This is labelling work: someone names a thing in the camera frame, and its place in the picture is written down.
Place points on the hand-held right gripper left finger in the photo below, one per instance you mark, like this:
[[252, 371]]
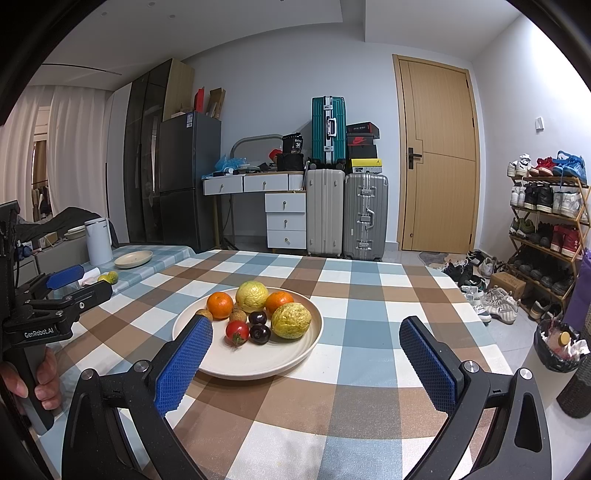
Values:
[[182, 364]]

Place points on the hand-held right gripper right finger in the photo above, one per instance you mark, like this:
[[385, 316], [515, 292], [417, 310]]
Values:
[[429, 364]]

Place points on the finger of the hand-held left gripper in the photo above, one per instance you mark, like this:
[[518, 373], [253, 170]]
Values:
[[92, 295], [64, 278]]

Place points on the orange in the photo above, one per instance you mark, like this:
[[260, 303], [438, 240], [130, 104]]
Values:
[[279, 303], [220, 305]]

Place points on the large beige plate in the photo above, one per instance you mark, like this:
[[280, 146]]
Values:
[[258, 360]]

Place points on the person's left hand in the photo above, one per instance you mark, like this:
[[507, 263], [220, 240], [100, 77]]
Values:
[[48, 374]]

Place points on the white charger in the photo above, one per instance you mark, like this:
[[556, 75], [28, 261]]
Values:
[[91, 272]]

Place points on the white kettle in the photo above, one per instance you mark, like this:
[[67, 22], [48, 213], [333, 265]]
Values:
[[98, 242]]

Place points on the small beige plate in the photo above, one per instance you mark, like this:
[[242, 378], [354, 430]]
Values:
[[133, 260]]

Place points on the small brown round fruit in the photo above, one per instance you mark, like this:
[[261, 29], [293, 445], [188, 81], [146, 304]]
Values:
[[238, 316], [204, 314]]

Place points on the black jacket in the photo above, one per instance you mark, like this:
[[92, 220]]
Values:
[[69, 219]]

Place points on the red tomato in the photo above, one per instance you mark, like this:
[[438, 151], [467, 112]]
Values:
[[237, 332]]

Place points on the teal checkered tablecloth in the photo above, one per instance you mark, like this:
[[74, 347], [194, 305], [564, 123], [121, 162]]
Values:
[[161, 258]]

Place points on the dark plum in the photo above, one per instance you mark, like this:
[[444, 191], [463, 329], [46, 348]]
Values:
[[257, 318], [260, 333]]

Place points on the pile of shoes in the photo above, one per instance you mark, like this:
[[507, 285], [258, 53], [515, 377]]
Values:
[[489, 300]]

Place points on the yellow guava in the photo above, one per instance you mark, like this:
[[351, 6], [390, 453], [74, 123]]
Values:
[[291, 321], [251, 297]]

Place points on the grey door mat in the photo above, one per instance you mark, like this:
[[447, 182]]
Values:
[[436, 259]]

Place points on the cardboard box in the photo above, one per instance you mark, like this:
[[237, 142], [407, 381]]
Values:
[[507, 285]]

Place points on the trash bin with black bag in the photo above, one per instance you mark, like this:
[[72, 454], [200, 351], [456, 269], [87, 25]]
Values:
[[549, 355]]

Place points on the white wardrobe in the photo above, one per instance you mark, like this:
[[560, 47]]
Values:
[[117, 161]]

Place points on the white curtain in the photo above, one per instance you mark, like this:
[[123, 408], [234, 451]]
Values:
[[69, 147]]

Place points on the dark tall cabinet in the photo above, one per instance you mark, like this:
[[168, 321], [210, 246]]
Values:
[[145, 152]]

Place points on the silver suitcase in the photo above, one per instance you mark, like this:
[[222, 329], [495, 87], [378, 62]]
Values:
[[365, 217]]

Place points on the purple cloth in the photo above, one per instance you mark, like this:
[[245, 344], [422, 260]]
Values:
[[577, 295]]

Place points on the grey refrigerator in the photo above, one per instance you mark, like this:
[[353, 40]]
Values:
[[184, 157]]

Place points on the white desk with drawers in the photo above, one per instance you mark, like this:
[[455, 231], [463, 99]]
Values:
[[284, 217]]

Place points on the bamboo shoe rack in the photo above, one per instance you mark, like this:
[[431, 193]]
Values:
[[521, 210]]

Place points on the beige suitcase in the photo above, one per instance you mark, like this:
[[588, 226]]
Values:
[[325, 212]]

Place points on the blue plastic bag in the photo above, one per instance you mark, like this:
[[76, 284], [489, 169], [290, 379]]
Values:
[[228, 164]]

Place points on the wooden shoe rack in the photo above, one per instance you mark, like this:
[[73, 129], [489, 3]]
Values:
[[545, 196]]

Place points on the wooden door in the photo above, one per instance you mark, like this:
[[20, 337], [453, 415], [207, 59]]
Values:
[[438, 152]]

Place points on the light wood cabinet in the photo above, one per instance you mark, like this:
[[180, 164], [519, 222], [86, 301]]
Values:
[[178, 87]]

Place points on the plain black shoe box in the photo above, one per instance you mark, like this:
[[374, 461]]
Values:
[[361, 152]]

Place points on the plain black bag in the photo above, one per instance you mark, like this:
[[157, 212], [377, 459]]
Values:
[[290, 162]]

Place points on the cardboard pieces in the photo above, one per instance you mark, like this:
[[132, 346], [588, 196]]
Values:
[[216, 102]]

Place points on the small red item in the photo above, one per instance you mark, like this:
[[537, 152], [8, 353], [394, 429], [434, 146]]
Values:
[[275, 153]]

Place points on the black shoe box red stripes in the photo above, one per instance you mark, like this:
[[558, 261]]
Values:
[[362, 129]]

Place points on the printed black bag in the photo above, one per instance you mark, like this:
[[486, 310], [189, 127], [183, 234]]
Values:
[[293, 144]]

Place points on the teal suitcase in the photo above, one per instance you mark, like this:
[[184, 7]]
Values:
[[328, 131]]

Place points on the grey curved frame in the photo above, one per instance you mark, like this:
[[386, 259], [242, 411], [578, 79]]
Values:
[[254, 137]]

